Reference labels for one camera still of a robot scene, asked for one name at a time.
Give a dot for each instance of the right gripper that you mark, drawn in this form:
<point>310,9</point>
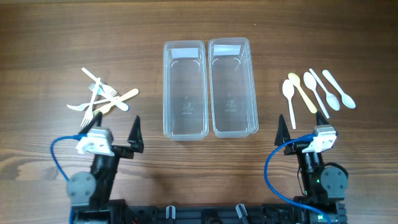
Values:
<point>283,134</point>

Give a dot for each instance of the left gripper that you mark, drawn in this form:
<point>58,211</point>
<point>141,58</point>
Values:
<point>134,140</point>

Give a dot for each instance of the light blue plastic fork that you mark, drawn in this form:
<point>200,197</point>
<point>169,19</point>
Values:
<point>101,92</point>

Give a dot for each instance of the white fork diagonal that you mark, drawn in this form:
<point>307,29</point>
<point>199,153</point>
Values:
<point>89,112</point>

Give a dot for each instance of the white fork handle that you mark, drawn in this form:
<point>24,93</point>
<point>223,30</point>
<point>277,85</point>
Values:
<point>106,88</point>

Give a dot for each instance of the yellow plastic fork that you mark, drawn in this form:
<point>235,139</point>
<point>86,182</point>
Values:
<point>106,108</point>

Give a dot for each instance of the white fork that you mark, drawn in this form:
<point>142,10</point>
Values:
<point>82,106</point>

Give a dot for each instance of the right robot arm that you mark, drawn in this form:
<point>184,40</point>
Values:
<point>322,184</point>

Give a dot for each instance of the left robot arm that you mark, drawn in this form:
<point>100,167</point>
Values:
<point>90,191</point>

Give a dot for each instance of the right clear plastic container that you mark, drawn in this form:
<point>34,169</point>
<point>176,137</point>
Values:
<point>233,95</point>

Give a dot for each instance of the clear plastic container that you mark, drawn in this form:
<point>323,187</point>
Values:
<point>233,95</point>
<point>185,98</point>

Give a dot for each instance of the left clear plastic container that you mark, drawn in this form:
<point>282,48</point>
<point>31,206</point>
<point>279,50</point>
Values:
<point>185,98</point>

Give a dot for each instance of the translucent white spoon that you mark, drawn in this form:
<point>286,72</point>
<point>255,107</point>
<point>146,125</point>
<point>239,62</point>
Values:
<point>331,99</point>

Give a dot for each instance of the white spoon far left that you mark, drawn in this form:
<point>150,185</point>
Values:
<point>288,92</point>

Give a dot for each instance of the white spoon middle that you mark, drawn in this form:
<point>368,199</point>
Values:
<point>311,84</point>

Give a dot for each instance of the yellow plastic spoon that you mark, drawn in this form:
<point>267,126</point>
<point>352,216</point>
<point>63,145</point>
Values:
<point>295,79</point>

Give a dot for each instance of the white spoon far right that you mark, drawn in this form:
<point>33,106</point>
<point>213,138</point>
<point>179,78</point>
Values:
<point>346,99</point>

